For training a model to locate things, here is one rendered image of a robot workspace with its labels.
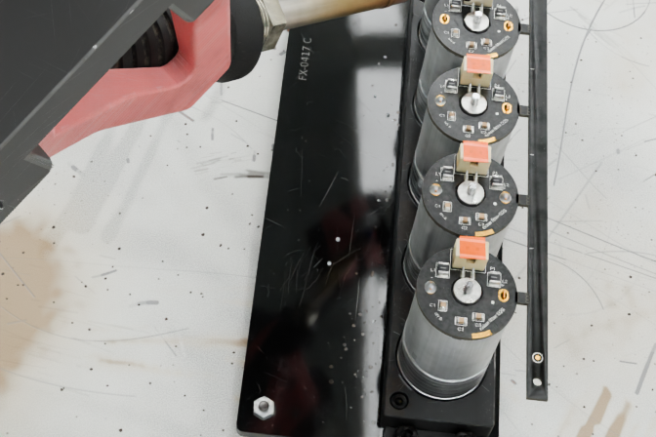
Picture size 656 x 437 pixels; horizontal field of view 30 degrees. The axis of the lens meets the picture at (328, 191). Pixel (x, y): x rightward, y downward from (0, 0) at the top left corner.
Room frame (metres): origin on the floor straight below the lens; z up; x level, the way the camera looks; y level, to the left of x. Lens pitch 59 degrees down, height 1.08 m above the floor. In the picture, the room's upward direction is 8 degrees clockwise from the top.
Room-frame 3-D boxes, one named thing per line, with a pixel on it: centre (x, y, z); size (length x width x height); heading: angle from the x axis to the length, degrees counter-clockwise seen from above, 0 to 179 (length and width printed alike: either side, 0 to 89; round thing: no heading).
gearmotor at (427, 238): (0.16, -0.04, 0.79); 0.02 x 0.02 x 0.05
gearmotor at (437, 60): (0.22, -0.03, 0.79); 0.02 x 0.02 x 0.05
